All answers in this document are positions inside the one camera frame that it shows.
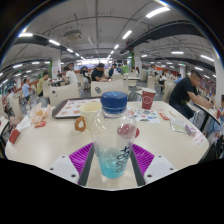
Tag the plain cream chair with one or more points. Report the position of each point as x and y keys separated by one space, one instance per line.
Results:
x=15 y=107

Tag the clear bottle with blue cap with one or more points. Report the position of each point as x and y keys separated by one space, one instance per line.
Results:
x=113 y=140

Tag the ceiling strip lights group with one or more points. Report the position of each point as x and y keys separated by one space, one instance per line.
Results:
x=158 y=11

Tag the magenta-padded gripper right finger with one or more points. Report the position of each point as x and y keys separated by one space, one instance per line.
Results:
x=159 y=166

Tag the cream dining chairs group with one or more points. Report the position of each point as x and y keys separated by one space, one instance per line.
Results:
x=168 y=92

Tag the colourful printed sticker sheet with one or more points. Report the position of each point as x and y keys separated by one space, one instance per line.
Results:
x=146 y=115

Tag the white printed card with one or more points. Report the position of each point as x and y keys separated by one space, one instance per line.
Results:
x=24 y=124

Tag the dark-edged neighbouring table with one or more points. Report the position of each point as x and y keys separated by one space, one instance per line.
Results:
x=206 y=111

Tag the cream chair with round hole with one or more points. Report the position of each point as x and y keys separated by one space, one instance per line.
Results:
x=63 y=94
x=110 y=86

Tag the clear plastic packet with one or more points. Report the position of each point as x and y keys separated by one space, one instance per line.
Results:
x=178 y=125

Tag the red flat snack packet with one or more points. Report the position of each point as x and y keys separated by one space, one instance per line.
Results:
x=40 y=124

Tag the red paper cup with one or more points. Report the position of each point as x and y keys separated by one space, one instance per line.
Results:
x=148 y=99

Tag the dark food tray with liner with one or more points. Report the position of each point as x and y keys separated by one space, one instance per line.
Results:
x=71 y=108

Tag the ceiling air conditioner unit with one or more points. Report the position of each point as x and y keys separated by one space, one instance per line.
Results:
x=72 y=34

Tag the clear plastic food bag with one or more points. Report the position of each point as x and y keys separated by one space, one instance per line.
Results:
x=40 y=113

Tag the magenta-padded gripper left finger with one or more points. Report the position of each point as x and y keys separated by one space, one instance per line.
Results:
x=61 y=166

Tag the small red sauce packet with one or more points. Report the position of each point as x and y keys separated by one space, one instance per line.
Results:
x=164 y=116

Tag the white and pink leaflet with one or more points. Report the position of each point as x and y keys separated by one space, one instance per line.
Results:
x=199 y=137

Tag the person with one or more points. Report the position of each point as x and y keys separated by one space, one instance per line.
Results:
x=25 y=90
x=71 y=76
x=125 y=68
x=183 y=95
x=97 y=74
x=41 y=85
x=178 y=78

